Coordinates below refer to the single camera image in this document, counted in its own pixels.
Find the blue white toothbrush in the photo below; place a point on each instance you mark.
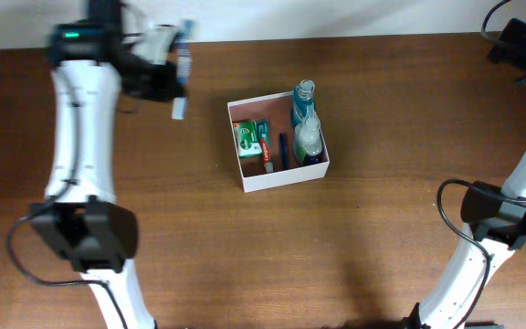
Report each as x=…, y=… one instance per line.
x=184, y=65

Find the white cardboard box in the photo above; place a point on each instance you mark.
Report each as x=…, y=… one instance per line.
x=276, y=108

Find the blue disposable razor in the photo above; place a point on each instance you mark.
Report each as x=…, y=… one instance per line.
x=283, y=151

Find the teal mouthwash bottle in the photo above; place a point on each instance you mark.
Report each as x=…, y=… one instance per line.
x=303, y=97

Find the clear blue spray bottle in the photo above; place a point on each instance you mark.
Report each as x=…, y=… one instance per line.
x=308, y=146

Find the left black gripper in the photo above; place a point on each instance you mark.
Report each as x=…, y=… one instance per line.
x=168, y=93

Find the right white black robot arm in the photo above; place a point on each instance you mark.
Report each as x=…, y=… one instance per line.
x=494, y=217

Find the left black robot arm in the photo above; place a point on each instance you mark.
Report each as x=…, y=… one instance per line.
x=94, y=61

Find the green soap packet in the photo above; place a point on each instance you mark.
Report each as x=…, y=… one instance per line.
x=246, y=139

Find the green red toothpaste tube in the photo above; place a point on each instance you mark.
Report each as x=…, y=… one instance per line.
x=264, y=142

